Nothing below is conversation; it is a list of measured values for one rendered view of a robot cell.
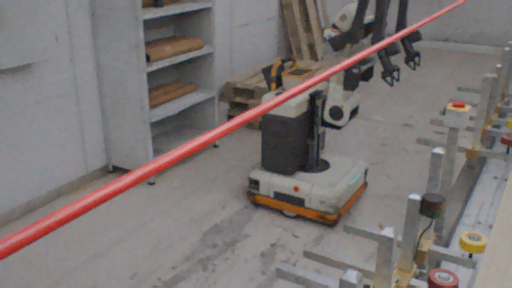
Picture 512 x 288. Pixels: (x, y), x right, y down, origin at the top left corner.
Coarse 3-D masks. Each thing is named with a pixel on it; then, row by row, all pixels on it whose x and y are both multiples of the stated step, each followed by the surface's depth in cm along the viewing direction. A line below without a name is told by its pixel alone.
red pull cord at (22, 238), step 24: (336, 72) 51; (288, 96) 43; (240, 120) 37; (192, 144) 32; (144, 168) 29; (96, 192) 26; (120, 192) 27; (48, 216) 24; (72, 216) 25; (0, 240) 22; (24, 240) 23
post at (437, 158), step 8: (432, 152) 159; (440, 152) 158; (432, 160) 160; (440, 160) 159; (432, 168) 161; (440, 168) 159; (432, 176) 162; (440, 176) 162; (432, 184) 162; (432, 192) 163; (424, 216) 167; (424, 224) 168; (432, 224) 167; (424, 232) 169; (432, 232) 170; (416, 264) 174; (424, 264) 173
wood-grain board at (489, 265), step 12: (504, 192) 188; (504, 204) 180; (504, 216) 172; (492, 228) 165; (504, 228) 165; (492, 240) 158; (504, 240) 158; (492, 252) 152; (504, 252) 152; (480, 264) 147; (492, 264) 147; (504, 264) 147; (480, 276) 142; (492, 276) 142; (504, 276) 142
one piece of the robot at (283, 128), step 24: (264, 96) 330; (312, 96) 336; (264, 120) 334; (288, 120) 326; (312, 120) 340; (264, 144) 341; (288, 144) 331; (312, 144) 338; (288, 168) 337; (312, 168) 354
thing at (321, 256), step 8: (304, 248) 161; (312, 248) 161; (304, 256) 161; (312, 256) 159; (320, 256) 158; (328, 256) 157; (336, 256) 157; (344, 256) 157; (328, 264) 157; (336, 264) 156; (344, 264) 154; (352, 264) 153; (360, 264) 153; (368, 264) 153; (368, 272) 151; (416, 280) 146
